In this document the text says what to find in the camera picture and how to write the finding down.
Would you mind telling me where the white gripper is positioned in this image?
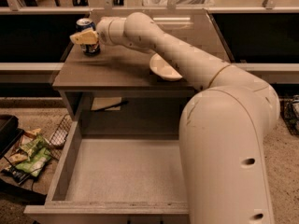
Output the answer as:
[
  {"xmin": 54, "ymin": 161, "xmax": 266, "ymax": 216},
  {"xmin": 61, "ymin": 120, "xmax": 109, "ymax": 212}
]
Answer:
[{"xmin": 70, "ymin": 17, "xmax": 125, "ymax": 46}]

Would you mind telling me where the blue pepsi can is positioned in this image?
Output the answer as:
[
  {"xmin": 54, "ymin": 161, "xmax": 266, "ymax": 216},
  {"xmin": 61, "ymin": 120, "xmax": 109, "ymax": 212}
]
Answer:
[{"xmin": 76, "ymin": 18, "xmax": 100, "ymax": 56}]

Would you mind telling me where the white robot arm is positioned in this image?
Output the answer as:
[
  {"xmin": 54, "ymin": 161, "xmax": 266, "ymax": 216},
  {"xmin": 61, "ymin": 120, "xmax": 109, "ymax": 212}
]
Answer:
[{"xmin": 70, "ymin": 12, "xmax": 280, "ymax": 224}]

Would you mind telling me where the grey cabinet with glossy top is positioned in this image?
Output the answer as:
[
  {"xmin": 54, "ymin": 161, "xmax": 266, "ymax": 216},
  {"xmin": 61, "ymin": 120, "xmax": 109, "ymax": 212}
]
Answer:
[{"xmin": 53, "ymin": 8, "xmax": 231, "ymax": 115}]

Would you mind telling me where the open grey top drawer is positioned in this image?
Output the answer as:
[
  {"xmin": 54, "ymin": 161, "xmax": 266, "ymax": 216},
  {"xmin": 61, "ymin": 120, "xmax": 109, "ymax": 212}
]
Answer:
[{"xmin": 25, "ymin": 122, "xmax": 189, "ymax": 224}]

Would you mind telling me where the white plastic bowl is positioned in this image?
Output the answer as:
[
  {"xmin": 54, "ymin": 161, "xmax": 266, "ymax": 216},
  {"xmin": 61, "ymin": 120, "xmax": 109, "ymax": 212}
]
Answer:
[{"xmin": 149, "ymin": 54, "xmax": 182, "ymax": 81}]

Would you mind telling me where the green chip bag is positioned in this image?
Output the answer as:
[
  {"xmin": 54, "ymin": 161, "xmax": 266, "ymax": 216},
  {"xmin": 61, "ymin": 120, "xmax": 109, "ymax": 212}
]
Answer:
[{"xmin": 16, "ymin": 135, "xmax": 51, "ymax": 177}]

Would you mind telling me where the dark snack packet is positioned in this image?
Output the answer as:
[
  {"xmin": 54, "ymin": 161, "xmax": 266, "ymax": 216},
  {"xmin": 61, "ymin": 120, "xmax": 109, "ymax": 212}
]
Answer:
[{"xmin": 2, "ymin": 165, "xmax": 30, "ymax": 185}]

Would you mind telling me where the black wire basket left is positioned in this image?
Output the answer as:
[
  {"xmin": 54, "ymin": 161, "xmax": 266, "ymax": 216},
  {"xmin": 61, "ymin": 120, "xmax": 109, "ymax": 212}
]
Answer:
[{"xmin": 49, "ymin": 114, "xmax": 72, "ymax": 161}]

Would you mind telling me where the black wire basket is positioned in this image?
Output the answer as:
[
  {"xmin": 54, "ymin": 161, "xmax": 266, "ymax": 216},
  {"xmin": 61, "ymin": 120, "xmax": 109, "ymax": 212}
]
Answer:
[
  {"xmin": 281, "ymin": 95, "xmax": 299, "ymax": 136},
  {"xmin": 49, "ymin": 114, "xmax": 72, "ymax": 161}
]

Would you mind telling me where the black wire basket right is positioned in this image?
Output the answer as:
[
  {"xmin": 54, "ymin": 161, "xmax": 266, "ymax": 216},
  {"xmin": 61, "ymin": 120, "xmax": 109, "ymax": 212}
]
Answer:
[{"xmin": 281, "ymin": 95, "xmax": 299, "ymax": 136}]

